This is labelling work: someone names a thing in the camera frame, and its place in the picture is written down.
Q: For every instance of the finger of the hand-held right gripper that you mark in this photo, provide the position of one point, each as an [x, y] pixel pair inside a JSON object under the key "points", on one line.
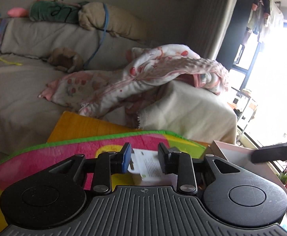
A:
{"points": [[276, 152]]}

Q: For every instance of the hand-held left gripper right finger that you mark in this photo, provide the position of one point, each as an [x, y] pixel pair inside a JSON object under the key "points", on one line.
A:
{"points": [[163, 159]]}

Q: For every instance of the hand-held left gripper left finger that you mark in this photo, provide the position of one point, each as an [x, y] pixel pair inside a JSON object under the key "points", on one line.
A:
{"points": [[126, 158]]}

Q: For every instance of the white printed carton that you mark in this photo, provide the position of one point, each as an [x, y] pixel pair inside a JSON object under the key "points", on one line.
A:
{"points": [[148, 164]]}

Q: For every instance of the pink cardboard box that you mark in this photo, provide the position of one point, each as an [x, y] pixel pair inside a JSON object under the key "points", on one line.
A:
{"points": [[232, 152]]}

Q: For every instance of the colourful cartoon play mat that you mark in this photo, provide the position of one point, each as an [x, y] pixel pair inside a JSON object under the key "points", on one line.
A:
{"points": [[72, 147]]}

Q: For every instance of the metal storage rack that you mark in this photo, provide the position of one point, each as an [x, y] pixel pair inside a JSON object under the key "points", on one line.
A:
{"points": [[244, 105]]}

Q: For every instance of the window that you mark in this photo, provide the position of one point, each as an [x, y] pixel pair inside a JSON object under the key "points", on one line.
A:
{"points": [[276, 78]]}

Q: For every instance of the pink printed blanket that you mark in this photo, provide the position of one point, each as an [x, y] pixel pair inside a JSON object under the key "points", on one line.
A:
{"points": [[145, 78]]}

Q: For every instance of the brown plush toy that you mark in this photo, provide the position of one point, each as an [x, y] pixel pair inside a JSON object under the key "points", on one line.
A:
{"points": [[64, 59]]}

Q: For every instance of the beige sofa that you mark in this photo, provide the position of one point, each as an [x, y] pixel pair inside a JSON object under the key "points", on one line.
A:
{"points": [[15, 98]]}

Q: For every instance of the beige rolled pillow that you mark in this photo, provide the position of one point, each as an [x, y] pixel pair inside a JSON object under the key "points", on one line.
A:
{"points": [[123, 22]]}

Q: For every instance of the hanging clothes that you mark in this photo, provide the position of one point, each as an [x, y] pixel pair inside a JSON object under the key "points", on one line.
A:
{"points": [[264, 12]]}

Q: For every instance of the beige curtain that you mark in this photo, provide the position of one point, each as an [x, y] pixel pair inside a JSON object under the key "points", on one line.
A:
{"points": [[214, 17]]}

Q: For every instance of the green lettered cushion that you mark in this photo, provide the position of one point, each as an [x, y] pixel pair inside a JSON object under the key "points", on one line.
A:
{"points": [[49, 11]]}

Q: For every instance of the pink plush toy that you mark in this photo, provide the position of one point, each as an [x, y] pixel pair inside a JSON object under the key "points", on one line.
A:
{"points": [[16, 11]]}

